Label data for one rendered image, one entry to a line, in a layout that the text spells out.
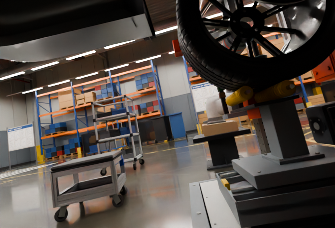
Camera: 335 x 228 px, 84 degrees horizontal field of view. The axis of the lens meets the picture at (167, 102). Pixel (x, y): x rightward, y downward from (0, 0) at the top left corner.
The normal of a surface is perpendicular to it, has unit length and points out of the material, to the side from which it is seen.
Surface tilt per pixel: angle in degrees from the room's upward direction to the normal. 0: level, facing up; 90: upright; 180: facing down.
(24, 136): 90
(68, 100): 90
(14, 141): 90
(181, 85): 90
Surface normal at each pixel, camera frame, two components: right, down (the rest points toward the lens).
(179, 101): -0.20, -0.11
